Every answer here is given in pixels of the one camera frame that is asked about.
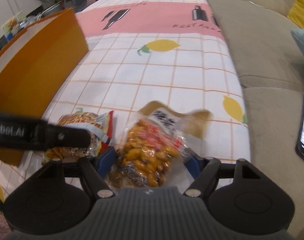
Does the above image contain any yellow peanut bag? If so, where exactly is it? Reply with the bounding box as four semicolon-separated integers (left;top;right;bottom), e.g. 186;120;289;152
108;101;211;188

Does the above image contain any orange crispy sticks bag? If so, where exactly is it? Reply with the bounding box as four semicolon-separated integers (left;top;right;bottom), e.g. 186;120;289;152
42;111;114;165

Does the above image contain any orange cardboard box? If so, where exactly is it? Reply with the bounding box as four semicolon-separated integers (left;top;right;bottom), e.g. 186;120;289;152
0;9;88;166

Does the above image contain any teddy bear picture box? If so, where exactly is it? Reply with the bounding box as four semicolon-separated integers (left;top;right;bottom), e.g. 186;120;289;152
1;11;26;41

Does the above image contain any lemon pattern tablecloth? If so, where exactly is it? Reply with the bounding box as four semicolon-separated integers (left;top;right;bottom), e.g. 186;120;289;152
0;0;251;201

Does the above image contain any beige sofa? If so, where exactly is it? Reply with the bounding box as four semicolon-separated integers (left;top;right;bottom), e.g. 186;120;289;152
207;0;304;239

